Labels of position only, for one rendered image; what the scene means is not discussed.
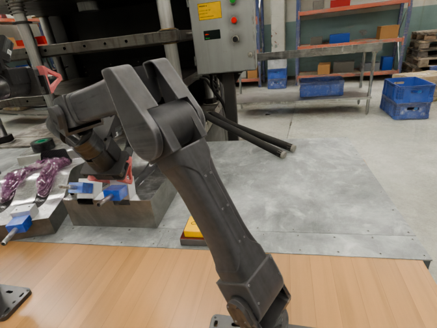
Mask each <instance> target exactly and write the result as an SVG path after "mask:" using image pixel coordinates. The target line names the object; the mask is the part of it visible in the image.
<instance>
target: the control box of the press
mask: <svg viewBox="0 0 437 328"><path fill-rule="evenodd" d="M186 2H187V7H189V12H190V17H191V27H192V36H193V42H194V51H195V57H194V64H195V66H197V72H198V75H206V74H209V79H210V85H211V90H212V91H213V93H214V95H215V96H216V97H217V98H218V100H219V101H220V102H221V104H222V106H223V108H224V112H225V115H226V118H227V119H228V120H231V121H232V122H235V123H237V124H238V115H237V98H236V89H235V84H236V82H237V80H238V78H239V77H240V75H241V73H242V72H244V71H251V70H256V68H257V66H258V62H257V45H256V12H255V0H186ZM213 76H216V77H217V78H218V79H219V81H220V82H221V83H222V84H223V89H224V101H223V99H222V98H221V97H220V95H219V94H218V93H217V91H216V90H215V87H214V84H213ZM228 141H239V137H238V136H236V135H235V134H233V133H231V132H229V131H228Z"/></svg>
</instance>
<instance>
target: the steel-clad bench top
mask: <svg viewBox="0 0 437 328"><path fill-rule="evenodd" d="M281 140H283V141H285V142H288V143H291V144H293V145H296V146H297V147H296V150H295V151H294V152H290V151H288V150H286V149H283V148H280V147H278V146H275V145H273V144H272V145H273V146H275V147H277V148H279V149H281V150H283V151H285V152H287V155H286V157H285V158H284V159H282V158H280V157H278V156H276V155H274V154H272V153H270V152H268V151H266V150H264V149H262V148H260V147H258V146H256V145H254V144H252V143H250V142H248V141H212V142H207V144H208V146H209V148H210V154H211V157H212V160H213V163H214V165H215V167H216V170H217V172H218V175H219V176H220V179H221V180H222V183H223V184H224V186H225V188H226V190H227V192H228V194H229V196H230V197H231V199H232V201H233V203H234V205H235V207H236V208H237V211H238V212H239V215H240V216H241V218H242V220H243V222H244V223H245V225H246V227H247V229H248V230H249V231H250V233H251V234H252V235H253V237H254V238H255V240H256V241H257V242H258V243H259V244H261V246H262V247H263V250H264V251H265V253H276V254H304V255H318V256H346V257H360V258H388V259H402V260H422V261H432V258H431V257H430V255H429V254H428V252H427V251H426V250H425V248H424V246H423V245H422V244H421V242H420V241H419V240H418V238H417V236H416V235H415V234H414V232H413V231H412V229H411V228H410V227H409V225H408V223H407V222H406V221H405V219H404V218H403V216H402V215H401V213H400V212H399V210H398V209H397V208H396V206H395V204H394V203H393V202H392V201H391V199H390V197H389V196H388V194H387V193H386V192H385V190H384V189H383V187H382V186H381V185H380V183H379V182H378V180H377V179H376V177H375V176H374V174H373V173H372V172H371V170H370V168H369V167H368V166H367V164H366V163H365V161H364V160H363V159H362V157H361V155H360V154H359V153H358V151H357V150H356V149H355V147H354V145H353V144H352V143H351V141H350V140H349V138H348V137H325V138H305V139H281ZM269 144H270V143H269ZM27 149H28V148H5V149H0V171H1V174H0V176H4V175H6V174H7V173H8V172H10V171H13V170H15V169H18V168H19V167H20V166H19V163H18V160H17V157H18V156H19V155H20V154H22V153H23V152H24V151H26V150H27ZM190 216H192V215H191V214H190V212H189V210H188V209H187V207H186V205H185V203H184V201H183V199H182V198H181V196H180V195H179V193H178V192H177V194H176V196H175V197H174V199H173V201H172V203H171V205H170V206H169V208H168V210H167V211H166V213H165V215H164V217H163V219H162V221H161V222H160V224H159V226H158V227H157V228H131V227H110V226H73V224H72V221H71V219H70V216H69V214H68V215H67V216H66V218H65V220H64V221H63V222H62V224H61V226H60V227H59V229H58V230H57V232H56V234H49V235H45V236H37V237H32V238H25V239H17V240H12V241H24V242H38V243H66V244H81V245H108V246H123V247H150V248H165V249H192V250H207V251H209V247H208V246H194V245H181V243H180V240H179V239H180V237H181V235H182V233H183V230H184V228H185V225H186V224H187V221H188V219H189V217H190Z"/></svg>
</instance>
